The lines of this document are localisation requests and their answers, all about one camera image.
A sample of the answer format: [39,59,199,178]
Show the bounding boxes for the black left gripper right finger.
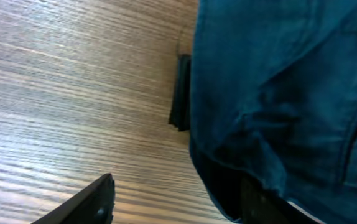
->
[241,176,318,224]

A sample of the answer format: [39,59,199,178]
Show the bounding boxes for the dark blue shorts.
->
[190,0,357,223]

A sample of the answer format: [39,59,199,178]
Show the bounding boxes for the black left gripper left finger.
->
[33,174,115,224]

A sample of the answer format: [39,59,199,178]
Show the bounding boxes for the black garment under jeans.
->
[169,54,191,131]

